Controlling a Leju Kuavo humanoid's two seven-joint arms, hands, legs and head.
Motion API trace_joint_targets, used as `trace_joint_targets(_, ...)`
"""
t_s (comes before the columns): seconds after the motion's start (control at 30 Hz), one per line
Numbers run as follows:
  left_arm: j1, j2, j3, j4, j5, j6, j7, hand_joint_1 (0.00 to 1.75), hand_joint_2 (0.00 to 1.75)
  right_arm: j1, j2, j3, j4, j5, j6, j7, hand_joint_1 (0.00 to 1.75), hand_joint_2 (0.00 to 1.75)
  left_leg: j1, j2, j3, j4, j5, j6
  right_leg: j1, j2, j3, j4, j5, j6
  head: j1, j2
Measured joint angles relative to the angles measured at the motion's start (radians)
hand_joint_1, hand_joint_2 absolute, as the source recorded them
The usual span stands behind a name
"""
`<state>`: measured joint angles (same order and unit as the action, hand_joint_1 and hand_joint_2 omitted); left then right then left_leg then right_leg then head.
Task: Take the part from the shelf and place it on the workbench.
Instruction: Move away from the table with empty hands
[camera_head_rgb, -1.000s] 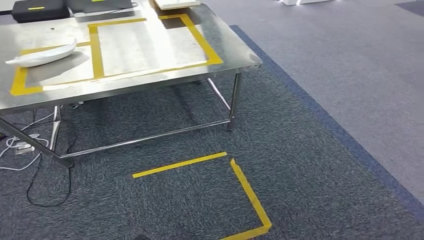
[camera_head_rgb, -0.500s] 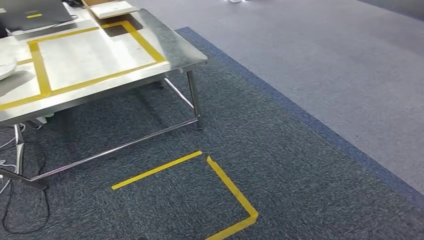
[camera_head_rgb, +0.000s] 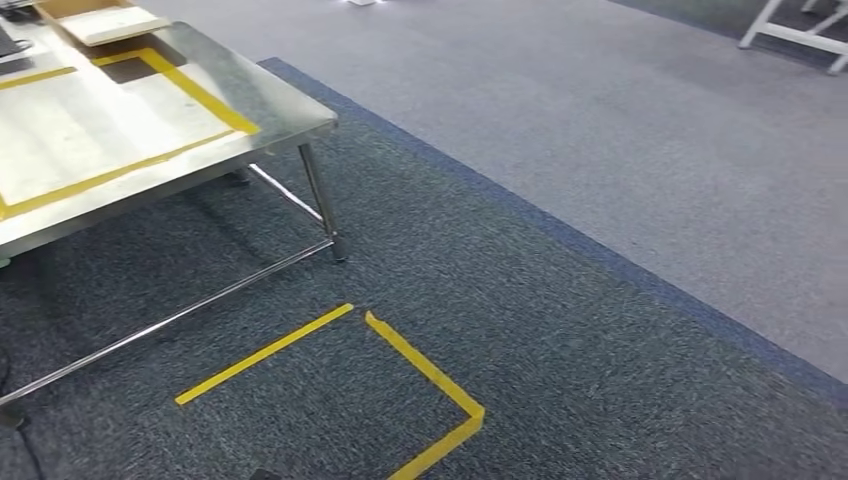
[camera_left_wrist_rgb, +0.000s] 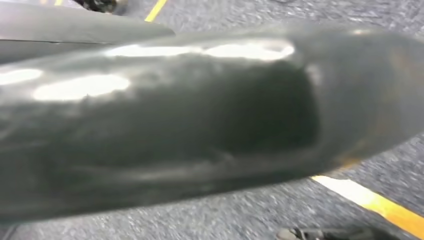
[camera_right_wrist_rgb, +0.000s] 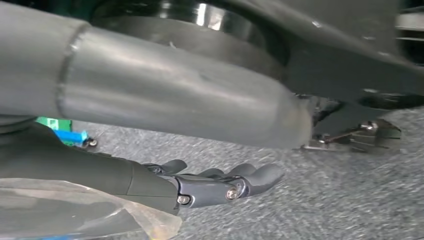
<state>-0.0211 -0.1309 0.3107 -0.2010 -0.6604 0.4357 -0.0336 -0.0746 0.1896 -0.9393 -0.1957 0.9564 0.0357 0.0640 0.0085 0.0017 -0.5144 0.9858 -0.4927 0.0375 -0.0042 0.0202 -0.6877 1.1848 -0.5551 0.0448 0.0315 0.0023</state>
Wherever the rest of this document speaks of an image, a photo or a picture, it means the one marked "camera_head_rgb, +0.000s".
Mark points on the yellow workbench tape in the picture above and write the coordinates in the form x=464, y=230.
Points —
x=199, y=96

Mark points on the stainless steel workbench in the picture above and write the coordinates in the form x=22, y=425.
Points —
x=99, y=132

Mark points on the yellow floor tape outline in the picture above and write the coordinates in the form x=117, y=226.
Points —
x=424, y=371

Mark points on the white flat slab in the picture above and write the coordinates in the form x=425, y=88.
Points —
x=112, y=23

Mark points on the cardboard box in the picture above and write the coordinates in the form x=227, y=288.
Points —
x=50, y=8

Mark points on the white frame desk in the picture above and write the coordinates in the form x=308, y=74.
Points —
x=795, y=36

